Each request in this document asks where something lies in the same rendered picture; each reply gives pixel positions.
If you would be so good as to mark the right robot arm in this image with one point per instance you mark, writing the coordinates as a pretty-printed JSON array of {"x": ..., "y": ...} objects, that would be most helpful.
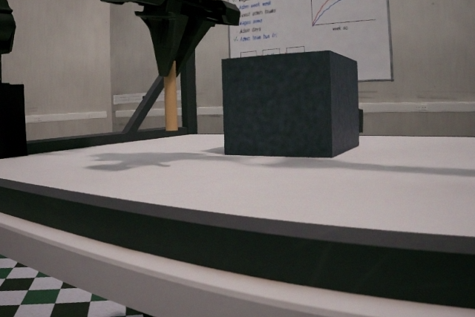
[{"x": 7, "y": 30}]

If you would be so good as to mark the tan cylindrical peg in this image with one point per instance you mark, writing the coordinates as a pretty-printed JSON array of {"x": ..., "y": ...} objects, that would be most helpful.
[{"x": 170, "y": 90}]

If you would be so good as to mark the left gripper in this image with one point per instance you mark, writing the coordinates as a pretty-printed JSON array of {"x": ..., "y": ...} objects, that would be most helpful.
[{"x": 174, "y": 35}]

